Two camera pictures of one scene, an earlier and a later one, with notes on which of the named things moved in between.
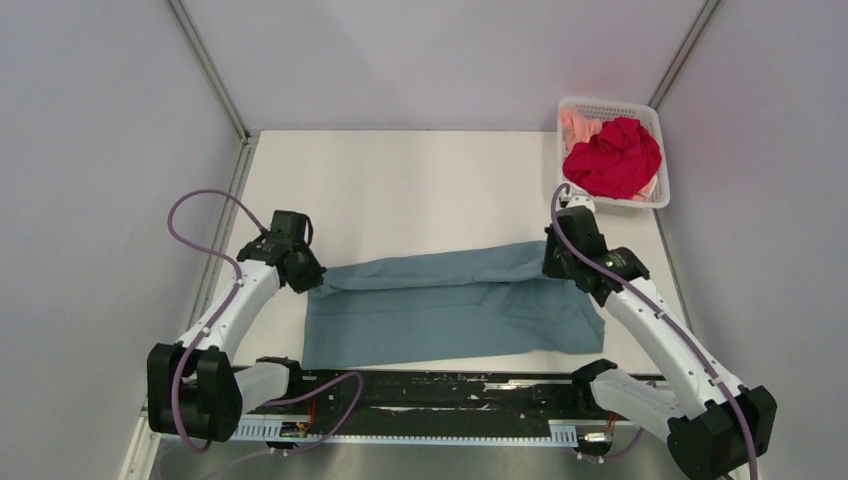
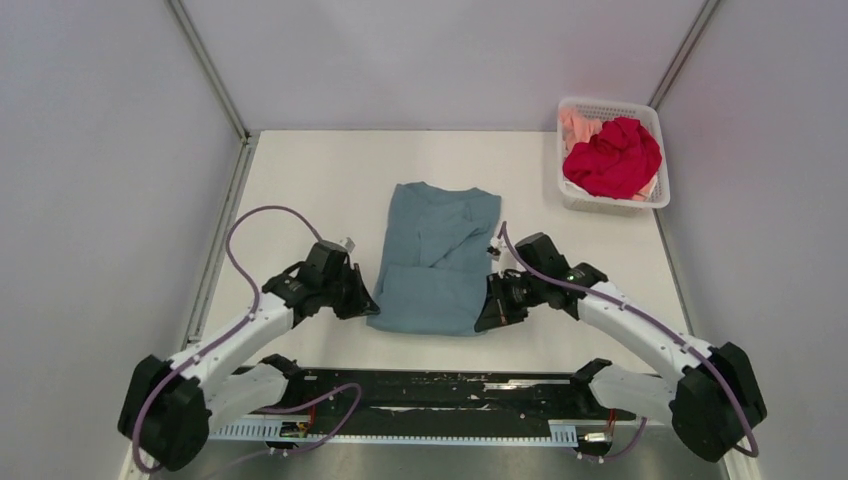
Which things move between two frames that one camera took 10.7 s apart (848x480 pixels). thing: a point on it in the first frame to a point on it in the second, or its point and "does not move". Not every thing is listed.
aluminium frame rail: x=157 y=453 does not move
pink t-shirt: x=577 y=129 does not move
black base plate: x=440 y=397 does not move
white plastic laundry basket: x=603 y=110 does not move
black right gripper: x=547 y=265 to x=496 y=312
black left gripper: x=314 y=278 to x=362 y=304
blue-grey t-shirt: x=451 y=304 to x=435 y=262
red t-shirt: x=621 y=160 does not move
